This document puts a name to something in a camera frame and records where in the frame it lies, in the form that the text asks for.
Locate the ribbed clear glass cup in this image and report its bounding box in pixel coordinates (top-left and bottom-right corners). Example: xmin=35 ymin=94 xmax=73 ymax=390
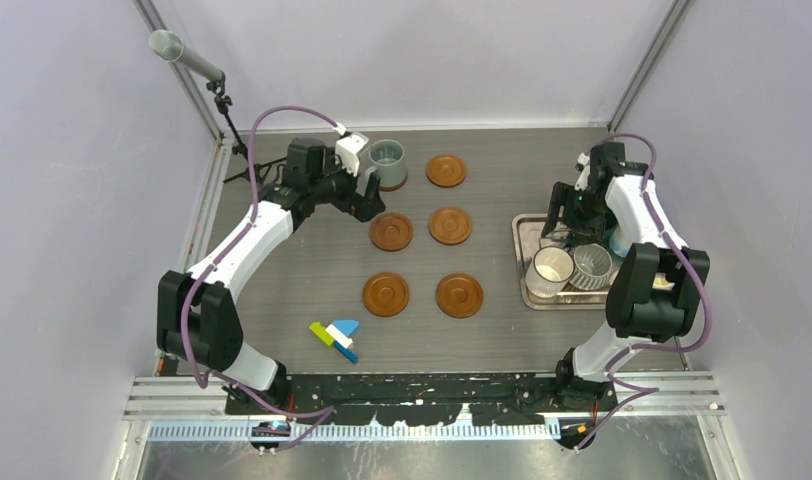
xmin=524 ymin=246 xmax=575 ymax=298

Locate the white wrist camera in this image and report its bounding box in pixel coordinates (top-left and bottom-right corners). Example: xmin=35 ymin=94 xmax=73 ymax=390
xmin=334 ymin=123 xmax=369 ymax=177
xmin=574 ymin=153 xmax=590 ymax=192

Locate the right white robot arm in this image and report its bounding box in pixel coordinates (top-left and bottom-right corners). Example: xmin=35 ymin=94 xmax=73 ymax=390
xmin=541 ymin=134 xmax=711 ymax=411

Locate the metal tray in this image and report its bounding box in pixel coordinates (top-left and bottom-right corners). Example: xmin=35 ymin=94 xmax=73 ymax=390
xmin=511 ymin=213 xmax=622 ymax=311

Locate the cream mug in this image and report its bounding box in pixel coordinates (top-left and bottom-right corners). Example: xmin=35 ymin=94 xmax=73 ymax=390
xmin=652 ymin=273 xmax=675 ymax=291

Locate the black microphone tripod stand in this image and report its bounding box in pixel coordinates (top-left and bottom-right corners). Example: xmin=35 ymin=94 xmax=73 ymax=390
xmin=206 ymin=79 xmax=286 ymax=186

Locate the wooden coaster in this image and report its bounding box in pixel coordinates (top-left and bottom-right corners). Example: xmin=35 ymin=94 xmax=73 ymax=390
xmin=369 ymin=213 xmax=414 ymax=252
xmin=425 ymin=154 xmax=467 ymax=188
xmin=379 ymin=174 xmax=408 ymax=192
xmin=428 ymin=207 xmax=473 ymax=246
xmin=362 ymin=272 xmax=410 ymax=317
xmin=435 ymin=273 xmax=484 ymax=318

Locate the ribbed grey cup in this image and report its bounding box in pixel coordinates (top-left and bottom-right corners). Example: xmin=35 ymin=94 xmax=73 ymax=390
xmin=569 ymin=243 xmax=613 ymax=291

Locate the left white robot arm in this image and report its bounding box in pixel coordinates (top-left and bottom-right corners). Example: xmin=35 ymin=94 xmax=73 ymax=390
xmin=157 ymin=133 xmax=385 ymax=414

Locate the aluminium frame rail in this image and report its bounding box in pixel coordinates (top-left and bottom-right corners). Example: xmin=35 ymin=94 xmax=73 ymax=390
xmin=121 ymin=370 xmax=727 ymax=444

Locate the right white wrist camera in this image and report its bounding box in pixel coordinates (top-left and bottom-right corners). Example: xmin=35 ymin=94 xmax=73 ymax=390
xmin=574 ymin=153 xmax=590 ymax=192

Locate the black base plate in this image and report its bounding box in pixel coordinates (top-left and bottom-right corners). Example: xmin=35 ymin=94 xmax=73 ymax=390
xmin=225 ymin=373 xmax=617 ymax=427

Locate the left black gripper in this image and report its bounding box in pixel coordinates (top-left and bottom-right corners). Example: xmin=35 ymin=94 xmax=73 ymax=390
xmin=310 ymin=149 xmax=385 ymax=223

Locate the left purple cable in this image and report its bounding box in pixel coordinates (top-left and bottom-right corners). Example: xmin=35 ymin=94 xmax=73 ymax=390
xmin=179 ymin=105 xmax=346 ymax=454

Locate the grey microphone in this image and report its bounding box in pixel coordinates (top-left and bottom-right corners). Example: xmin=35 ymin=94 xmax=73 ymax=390
xmin=148 ymin=29 xmax=225 ymax=82

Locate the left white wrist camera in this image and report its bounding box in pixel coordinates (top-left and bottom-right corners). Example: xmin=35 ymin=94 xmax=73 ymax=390
xmin=334 ymin=123 xmax=369 ymax=177

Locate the coloured toy brick stack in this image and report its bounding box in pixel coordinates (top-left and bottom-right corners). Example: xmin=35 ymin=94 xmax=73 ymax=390
xmin=309 ymin=319 xmax=360 ymax=365

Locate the dark teal mug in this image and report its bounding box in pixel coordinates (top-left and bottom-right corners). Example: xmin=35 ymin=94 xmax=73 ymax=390
xmin=602 ymin=210 xmax=618 ymax=242

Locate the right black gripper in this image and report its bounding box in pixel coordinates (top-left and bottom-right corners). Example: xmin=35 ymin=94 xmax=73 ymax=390
xmin=541 ymin=181 xmax=608 ymax=248

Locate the white mug blue outside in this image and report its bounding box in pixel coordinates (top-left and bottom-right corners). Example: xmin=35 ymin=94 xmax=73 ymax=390
xmin=608 ymin=226 xmax=633 ymax=258

